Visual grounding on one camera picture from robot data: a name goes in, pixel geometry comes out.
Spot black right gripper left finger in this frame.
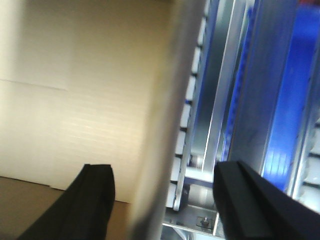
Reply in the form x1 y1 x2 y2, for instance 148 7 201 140
18 164 116 240

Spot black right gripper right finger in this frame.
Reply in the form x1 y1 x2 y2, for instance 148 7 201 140
214 161 320 240

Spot brown cardboard box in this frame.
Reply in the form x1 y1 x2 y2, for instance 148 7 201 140
0 0 207 240

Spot metal shelf front beam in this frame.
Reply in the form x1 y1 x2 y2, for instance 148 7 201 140
161 167 227 240

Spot blue bin lower right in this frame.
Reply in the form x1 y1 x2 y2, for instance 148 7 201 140
222 0 320 193

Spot right white roller track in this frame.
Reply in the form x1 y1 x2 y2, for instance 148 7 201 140
286 64 320 212

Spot white roller track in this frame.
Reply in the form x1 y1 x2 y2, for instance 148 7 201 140
166 0 219 212
286 64 320 212

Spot left white roller track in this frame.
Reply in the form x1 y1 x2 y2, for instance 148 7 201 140
166 0 219 212

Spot dark metal centre rail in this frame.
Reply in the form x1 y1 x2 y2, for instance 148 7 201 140
223 0 298 174

